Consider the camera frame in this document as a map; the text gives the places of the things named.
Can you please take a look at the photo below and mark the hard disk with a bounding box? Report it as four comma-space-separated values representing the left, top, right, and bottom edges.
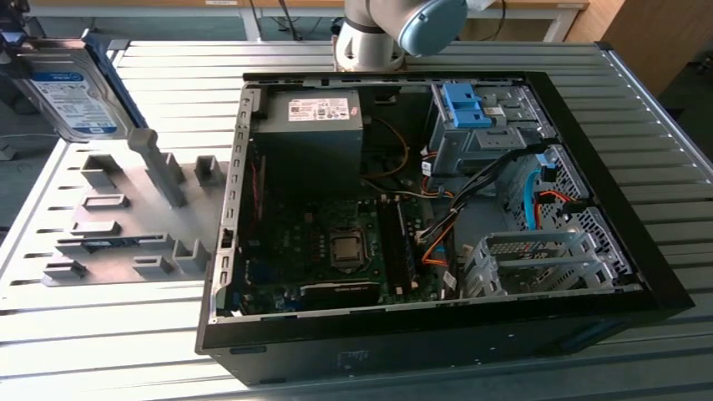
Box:
0, 28, 151, 144

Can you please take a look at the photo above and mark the blue wire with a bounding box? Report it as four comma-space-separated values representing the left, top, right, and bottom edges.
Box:
523, 153, 559, 231

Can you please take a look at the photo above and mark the red wire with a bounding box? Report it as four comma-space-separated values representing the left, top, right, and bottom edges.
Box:
534, 190, 591, 230

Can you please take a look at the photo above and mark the metal disk bay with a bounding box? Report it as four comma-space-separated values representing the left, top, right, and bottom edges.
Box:
462, 228, 635, 298

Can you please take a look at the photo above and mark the black mesh waste basket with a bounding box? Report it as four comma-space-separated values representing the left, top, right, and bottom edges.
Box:
0, 62, 50, 114

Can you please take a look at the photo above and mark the grey parts rack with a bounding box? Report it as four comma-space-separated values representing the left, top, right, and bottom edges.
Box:
42, 129, 234, 289

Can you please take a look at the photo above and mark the RAM stick with label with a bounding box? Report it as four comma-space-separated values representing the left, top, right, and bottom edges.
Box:
82, 238, 140, 250

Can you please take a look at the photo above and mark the grey power supply unit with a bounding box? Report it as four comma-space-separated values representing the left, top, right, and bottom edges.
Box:
254, 88, 367, 189

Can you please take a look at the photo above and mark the green motherboard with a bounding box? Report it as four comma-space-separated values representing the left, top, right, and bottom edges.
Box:
239, 195, 447, 314

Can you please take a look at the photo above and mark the silver CPU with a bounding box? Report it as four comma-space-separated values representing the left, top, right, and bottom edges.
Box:
334, 238, 363, 261

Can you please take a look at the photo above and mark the CPU socket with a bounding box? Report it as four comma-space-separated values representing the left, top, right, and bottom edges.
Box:
327, 226, 371, 272

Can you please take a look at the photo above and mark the blue plastic drive latch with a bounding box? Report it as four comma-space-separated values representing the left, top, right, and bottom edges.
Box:
439, 83, 495, 129

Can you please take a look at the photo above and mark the black graphics card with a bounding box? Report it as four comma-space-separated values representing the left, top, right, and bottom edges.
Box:
299, 278, 384, 310

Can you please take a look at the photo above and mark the grey metal drive cage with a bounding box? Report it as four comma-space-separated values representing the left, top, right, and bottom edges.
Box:
428, 82, 559, 176

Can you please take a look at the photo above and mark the black open PC case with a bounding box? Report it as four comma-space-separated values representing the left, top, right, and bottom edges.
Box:
194, 70, 696, 385

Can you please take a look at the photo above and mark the brown wooden cabinet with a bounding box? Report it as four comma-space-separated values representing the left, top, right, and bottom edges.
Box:
567, 0, 713, 97

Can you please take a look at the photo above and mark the white frame wooden desk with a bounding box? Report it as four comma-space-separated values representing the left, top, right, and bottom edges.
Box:
27, 0, 592, 43

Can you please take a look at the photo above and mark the yellow wire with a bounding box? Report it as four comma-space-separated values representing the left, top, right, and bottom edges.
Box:
362, 119, 411, 180

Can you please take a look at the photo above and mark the multicolour wire bundle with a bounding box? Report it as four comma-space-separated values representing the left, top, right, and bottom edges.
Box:
362, 177, 456, 201

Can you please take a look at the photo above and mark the black cable bundle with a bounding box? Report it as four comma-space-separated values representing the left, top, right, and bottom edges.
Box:
415, 144, 546, 247

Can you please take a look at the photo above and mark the orange wire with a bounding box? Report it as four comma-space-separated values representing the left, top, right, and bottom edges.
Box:
420, 240, 451, 266

